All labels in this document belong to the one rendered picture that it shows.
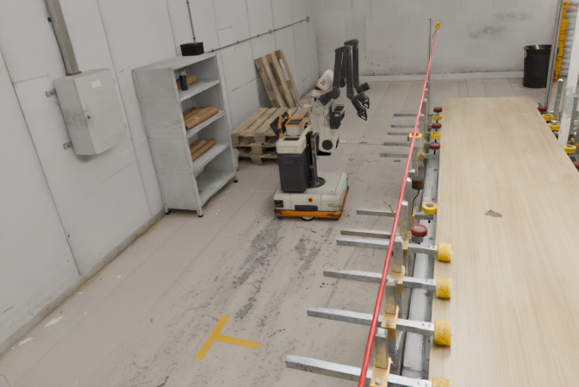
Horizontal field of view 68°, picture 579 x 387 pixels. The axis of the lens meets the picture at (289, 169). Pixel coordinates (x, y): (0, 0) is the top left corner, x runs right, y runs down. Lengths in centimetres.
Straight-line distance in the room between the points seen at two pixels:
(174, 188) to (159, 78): 115
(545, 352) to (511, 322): 15
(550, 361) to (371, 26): 869
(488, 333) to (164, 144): 344
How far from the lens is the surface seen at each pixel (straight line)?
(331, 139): 399
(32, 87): 362
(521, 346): 177
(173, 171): 449
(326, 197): 404
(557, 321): 190
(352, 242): 210
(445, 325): 166
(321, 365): 154
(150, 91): 431
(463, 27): 976
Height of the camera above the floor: 210
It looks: 23 degrees down
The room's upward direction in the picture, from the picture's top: 6 degrees counter-clockwise
